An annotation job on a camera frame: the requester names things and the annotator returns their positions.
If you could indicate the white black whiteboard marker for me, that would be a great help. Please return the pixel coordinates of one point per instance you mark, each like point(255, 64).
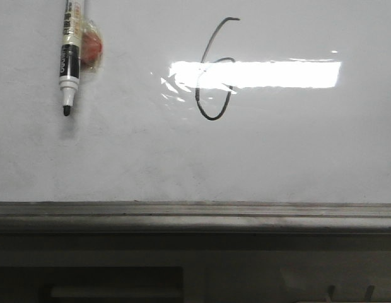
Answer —
point(81, 50)

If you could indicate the grey aluminium whiteboard tray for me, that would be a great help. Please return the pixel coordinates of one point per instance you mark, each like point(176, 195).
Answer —
point(194, 252)

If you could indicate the white whiteboard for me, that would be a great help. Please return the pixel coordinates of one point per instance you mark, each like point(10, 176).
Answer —
point(277, 101)

